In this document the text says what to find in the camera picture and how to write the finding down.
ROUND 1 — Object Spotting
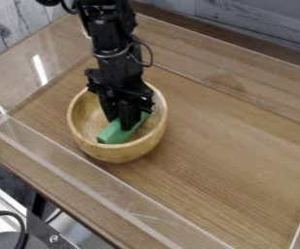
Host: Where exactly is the black cable loop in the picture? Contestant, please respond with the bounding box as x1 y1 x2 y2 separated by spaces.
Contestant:
0 210 28 249

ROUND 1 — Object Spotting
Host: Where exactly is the green rectangular block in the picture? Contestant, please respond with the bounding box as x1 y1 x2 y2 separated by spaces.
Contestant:
97 112 150 144

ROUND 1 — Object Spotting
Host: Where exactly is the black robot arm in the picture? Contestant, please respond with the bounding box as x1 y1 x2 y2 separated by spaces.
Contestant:
35 0 154 130

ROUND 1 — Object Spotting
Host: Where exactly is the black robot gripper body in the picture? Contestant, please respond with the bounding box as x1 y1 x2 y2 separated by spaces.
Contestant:
85 52 154 112

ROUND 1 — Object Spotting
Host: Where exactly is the black metal table bracket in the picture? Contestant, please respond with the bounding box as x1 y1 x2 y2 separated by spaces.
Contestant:
24 194 79 249

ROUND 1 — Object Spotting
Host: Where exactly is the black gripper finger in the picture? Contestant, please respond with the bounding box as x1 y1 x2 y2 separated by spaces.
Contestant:
119 100 141 130
99 94 119 122

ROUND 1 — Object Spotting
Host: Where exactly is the clear acrylic tray wall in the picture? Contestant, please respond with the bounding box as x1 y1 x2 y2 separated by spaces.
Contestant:
0 6 300 249

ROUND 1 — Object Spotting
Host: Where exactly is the light wooden bowl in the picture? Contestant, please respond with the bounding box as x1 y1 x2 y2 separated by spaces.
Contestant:
67 85 169 163

